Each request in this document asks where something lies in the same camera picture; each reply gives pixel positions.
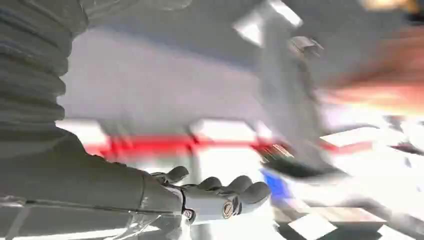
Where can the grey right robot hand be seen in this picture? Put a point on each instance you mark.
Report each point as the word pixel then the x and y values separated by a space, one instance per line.
pixel 99 185

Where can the ribbed grey right arm sleeve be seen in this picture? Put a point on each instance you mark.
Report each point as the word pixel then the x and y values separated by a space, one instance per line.
pixel 31 66

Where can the orange blurred object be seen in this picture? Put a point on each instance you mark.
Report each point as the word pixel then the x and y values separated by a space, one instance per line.
pixel 381 79

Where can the silver metal post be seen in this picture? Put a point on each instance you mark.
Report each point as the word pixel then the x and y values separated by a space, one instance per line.
pixel 285 92

